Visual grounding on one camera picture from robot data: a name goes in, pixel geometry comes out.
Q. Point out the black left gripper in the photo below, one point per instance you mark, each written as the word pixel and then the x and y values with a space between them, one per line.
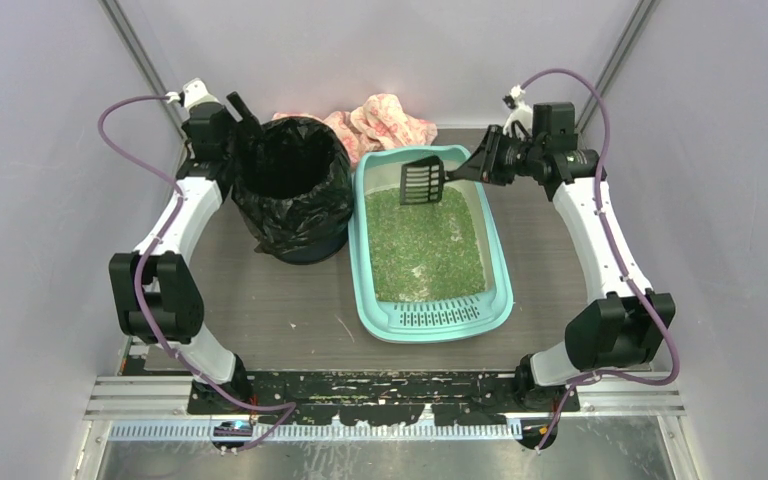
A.
pixel 239 120

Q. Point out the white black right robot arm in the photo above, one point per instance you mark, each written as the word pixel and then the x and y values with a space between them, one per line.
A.
pixel 623 330

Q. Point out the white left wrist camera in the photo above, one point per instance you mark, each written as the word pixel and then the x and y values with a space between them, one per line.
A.
pixel 194 93

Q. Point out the pink patterned cloth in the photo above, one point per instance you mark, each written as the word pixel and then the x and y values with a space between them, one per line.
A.
pixel 379 124

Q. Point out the black litter scoop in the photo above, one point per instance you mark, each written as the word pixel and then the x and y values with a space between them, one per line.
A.
pixel 422 181

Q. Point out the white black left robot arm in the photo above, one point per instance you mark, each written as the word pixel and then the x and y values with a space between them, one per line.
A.
pixel 156 297

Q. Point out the teal litter box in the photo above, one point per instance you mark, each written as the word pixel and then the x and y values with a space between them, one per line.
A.
pixel 436 321

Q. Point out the bin with black bag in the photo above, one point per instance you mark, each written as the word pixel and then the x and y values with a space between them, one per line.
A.
pixel 293 188

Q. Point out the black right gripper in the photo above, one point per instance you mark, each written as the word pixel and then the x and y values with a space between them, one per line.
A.
pixel 494 156

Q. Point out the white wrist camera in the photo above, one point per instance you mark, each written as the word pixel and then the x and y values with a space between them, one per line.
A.
pixel 519 121
pixel 194 93

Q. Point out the green litter pellets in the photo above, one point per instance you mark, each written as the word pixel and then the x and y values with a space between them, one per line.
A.
pixel 422 253

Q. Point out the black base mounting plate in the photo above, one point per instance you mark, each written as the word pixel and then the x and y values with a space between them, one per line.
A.
pixel 386 398

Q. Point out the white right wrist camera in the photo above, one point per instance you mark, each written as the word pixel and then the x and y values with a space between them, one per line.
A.
pixel 519 121

